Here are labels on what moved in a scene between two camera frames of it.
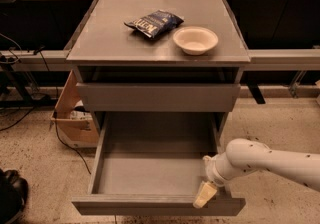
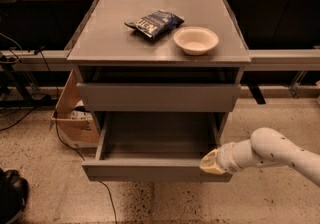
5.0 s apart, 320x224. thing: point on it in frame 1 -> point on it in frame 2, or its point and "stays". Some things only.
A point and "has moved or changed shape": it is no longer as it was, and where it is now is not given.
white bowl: x=195 y=40 stays
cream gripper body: x=211 y=170 -> x=227 y=158
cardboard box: x=76 y=126 stays
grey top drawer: x=155 y=97 stays
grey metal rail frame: x=267 y=56 stays
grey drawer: x=151 y=164 has moved or changed shape
